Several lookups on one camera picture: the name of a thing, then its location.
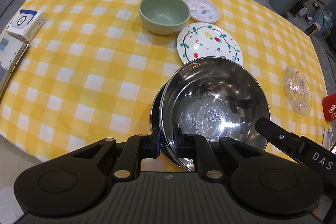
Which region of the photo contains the small pink heater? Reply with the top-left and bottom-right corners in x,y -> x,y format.
304,23 -> 320,37

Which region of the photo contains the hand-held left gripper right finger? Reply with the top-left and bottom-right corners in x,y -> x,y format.
174,123 -> 264,180

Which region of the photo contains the stainless steel bowl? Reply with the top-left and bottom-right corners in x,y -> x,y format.
150,81 -> 169,159
159,56 -> 271,172

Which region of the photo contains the green ceramic bowl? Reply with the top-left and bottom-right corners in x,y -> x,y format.
139,0 -> 190,35

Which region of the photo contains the small white sticker plate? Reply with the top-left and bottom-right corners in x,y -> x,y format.
184,0 -> 220,24

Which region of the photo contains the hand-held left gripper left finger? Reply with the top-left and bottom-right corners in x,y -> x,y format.
69,124 -> 161,180

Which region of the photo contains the red box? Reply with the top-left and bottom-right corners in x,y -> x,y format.
322,95 -> 336,123

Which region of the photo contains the white and blue box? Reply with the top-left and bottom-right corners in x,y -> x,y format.
6,9 -> 45,42

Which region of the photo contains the large white fruit-pattern plate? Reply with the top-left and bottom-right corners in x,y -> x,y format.
176,22 -> 243,67

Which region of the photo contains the yellow checkered tablecloth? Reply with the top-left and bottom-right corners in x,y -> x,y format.
0,0 -> 328,172

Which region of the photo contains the blue water jug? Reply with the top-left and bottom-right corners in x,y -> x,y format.
311,10 -> 333,37

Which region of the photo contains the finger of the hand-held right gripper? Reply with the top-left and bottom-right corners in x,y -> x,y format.
255,117 -> 303,159

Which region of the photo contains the white ring binder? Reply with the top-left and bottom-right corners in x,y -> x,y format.
0,34 -> 31,98

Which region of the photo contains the clear glass plate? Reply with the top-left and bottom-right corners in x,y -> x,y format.
283,65 -> 313,116

